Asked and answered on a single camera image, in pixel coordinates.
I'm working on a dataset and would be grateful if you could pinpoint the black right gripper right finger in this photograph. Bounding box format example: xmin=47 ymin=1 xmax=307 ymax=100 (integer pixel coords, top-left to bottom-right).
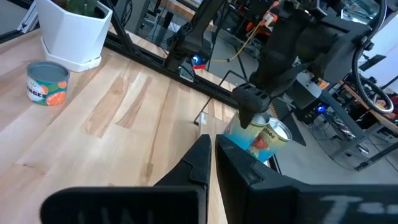
xmin=215 ymin=133 xmax=398 ymax=224

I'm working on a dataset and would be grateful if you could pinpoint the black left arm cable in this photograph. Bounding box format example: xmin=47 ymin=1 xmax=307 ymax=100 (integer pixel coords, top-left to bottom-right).
xmin=351 ymin=0 xmax=394 ymax=114

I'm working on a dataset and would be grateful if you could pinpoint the blue tomatoes can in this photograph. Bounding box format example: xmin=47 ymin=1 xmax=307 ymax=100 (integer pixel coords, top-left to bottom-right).
xmin=247 ymin=116 xmax=293 ymax=163

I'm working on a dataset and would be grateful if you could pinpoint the green cactus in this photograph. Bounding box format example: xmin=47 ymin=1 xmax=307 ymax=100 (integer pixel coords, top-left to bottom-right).
xmin=63 ymin=0 xmax=99 ymax=18

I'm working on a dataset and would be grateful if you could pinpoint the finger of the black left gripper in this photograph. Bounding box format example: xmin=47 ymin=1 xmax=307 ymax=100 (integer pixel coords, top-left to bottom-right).
xmin=233 ymin=83 xmax=271 ymax=129

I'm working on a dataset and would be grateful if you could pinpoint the white plant pot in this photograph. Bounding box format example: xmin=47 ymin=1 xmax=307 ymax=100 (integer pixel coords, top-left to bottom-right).
xmin=35 ymin=0 xmax=113 ymax=73

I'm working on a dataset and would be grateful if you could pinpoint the short mandarin oranges can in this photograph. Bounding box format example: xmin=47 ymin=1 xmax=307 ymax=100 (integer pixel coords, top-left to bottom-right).
xmin=25 ymin=60 xmax=70 ymax=106

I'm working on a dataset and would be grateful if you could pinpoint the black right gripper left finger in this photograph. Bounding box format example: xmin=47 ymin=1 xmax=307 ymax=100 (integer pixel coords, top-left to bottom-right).
xmin=40 ymin=133 xmax=212 ymax=224

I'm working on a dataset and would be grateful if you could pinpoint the black hazard-striped floor mat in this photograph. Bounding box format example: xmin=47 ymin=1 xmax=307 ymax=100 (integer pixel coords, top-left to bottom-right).
xmin=269 ymin=98 xmax=307 ymax=147

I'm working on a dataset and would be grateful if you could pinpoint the black computer tower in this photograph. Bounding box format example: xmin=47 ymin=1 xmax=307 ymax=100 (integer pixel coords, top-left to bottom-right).
xmin=292 ymin=93 xmax=331 ymax=125

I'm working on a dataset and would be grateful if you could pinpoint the teal cherries can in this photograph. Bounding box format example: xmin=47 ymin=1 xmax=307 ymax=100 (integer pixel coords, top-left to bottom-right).
xmin=223 ymin=111 xmax=271 ymax=152

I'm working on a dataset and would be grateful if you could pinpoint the grey metal desk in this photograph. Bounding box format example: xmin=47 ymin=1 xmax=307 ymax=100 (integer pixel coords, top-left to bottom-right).
xmin=320 ymin=80 xmax=398 ymax=172

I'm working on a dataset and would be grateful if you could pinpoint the black aluminium table frame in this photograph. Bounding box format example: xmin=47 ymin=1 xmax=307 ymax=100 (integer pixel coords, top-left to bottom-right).
xmin=0 ymin=0 xmax=246 ymax=108

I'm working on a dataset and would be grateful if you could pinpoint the wooden workbench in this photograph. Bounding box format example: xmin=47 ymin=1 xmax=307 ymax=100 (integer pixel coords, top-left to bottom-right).
xmin=158 ymin=0 xmax=215 ymax=24

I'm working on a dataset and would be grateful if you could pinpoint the yellow cable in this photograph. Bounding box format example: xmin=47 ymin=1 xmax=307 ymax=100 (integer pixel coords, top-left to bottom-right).
xmin=211 ymin=17 xmax=273 ymax=63

